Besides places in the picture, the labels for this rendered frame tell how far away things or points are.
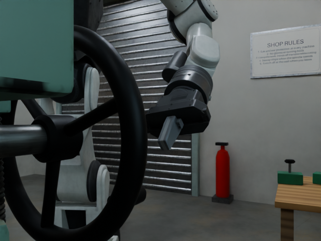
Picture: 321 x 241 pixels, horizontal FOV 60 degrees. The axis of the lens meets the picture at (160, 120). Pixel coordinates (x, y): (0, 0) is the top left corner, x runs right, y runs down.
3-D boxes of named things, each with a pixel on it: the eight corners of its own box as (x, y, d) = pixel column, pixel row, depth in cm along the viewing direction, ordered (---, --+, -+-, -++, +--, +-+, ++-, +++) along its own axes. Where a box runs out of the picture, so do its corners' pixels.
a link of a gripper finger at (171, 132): (159, 137, 43) (171, 115, 48) (167, 153, 45) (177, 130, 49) (168, 136, 43) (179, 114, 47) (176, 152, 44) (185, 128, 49)
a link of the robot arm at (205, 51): (205, 95, 64) (205, 66, 74) (221, 62, 58) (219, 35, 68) (178, 86, 63) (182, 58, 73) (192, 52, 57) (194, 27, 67)
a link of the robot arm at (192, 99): (217, 141, 48) (226, 104, 57) (199, 94, 44) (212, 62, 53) (154, 148, 54) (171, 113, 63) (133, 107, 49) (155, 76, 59)
